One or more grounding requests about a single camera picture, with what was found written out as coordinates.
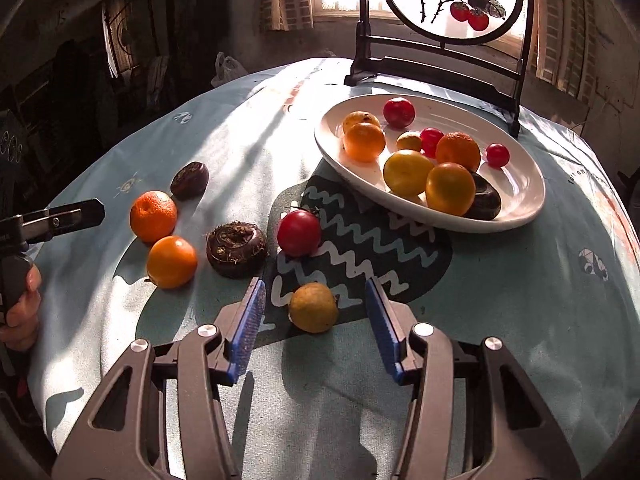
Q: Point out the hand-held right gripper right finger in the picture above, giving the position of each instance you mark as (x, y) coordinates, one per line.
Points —
(382, 330)

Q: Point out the small red tomato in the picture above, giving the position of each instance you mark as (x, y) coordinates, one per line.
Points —
(497, 155)

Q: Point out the dark water chestnut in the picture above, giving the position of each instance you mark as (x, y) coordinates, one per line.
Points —
(236, 250)
(189, 180)
(487, 197)

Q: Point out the framed mirror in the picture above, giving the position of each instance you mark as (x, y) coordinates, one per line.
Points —
(117, 40)

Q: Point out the person's left hand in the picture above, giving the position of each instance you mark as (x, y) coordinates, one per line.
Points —
(22, 322)

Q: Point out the small orange kumquat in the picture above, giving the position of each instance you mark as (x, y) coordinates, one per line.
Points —
(409, 141)

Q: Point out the red apple fruit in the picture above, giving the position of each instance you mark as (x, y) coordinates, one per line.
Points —
(399, 112)

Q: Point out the white oval plate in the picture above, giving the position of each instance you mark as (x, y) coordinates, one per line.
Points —
(515, 195)

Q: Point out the small yellow-green fruit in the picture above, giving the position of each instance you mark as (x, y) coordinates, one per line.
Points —
(313, 307)

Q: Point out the smooth orange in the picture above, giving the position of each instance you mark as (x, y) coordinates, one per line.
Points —
(450, 188)
(171, 261)
(364, 141)

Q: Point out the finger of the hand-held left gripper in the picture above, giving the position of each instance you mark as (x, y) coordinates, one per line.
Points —
(65, 216)

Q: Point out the white pitcher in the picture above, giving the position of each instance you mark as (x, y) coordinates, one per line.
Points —
(227, 67)

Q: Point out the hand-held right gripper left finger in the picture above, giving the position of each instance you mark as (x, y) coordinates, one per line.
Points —
(247, 330)

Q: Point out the dark framed painted table screen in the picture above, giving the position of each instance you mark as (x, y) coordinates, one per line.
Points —
(380, 67)

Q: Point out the light blue printed tablecloth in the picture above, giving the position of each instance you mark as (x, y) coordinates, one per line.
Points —
(350, 410)

